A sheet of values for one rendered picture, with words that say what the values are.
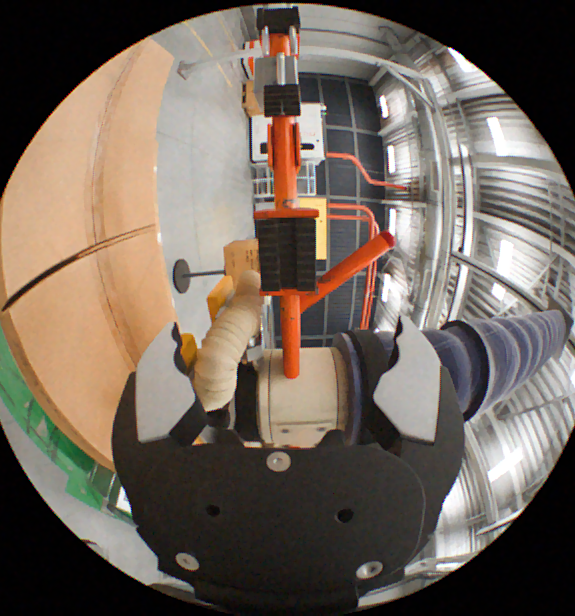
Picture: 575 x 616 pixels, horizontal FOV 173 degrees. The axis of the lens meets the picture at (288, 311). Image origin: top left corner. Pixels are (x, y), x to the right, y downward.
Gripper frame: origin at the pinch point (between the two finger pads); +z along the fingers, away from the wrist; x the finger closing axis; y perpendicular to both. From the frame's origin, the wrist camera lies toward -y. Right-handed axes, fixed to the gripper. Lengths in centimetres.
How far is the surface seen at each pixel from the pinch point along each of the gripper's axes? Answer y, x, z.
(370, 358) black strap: 12.9, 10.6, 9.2
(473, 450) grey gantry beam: 191, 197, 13
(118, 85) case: -41, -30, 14
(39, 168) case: -21.6, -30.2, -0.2
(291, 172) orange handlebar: -9.1, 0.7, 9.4
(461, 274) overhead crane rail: 49, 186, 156
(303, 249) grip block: -1.9, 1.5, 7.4
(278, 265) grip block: -0.5, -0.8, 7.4
